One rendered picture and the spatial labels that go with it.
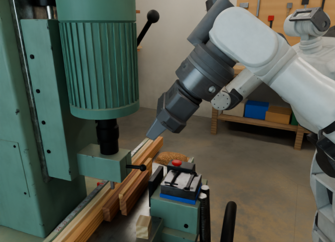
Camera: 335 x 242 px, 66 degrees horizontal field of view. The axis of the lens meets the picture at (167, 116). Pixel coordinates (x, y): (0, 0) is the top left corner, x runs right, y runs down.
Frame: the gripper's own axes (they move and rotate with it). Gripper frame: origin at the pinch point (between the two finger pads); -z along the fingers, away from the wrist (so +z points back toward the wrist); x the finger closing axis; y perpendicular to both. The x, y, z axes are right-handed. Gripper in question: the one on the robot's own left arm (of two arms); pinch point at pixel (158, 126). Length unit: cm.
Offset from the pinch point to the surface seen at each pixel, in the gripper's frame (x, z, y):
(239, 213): 105, -67, -126
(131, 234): 0.1, -29.1, -13.4
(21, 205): 10, -50, 13
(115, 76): 9.0, 0.2, 12.5
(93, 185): 35, -52, -5
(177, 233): 3.3, -24.3, -24.9
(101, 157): 11.4, -21.7, 3.2
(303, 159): 192, -16, -204
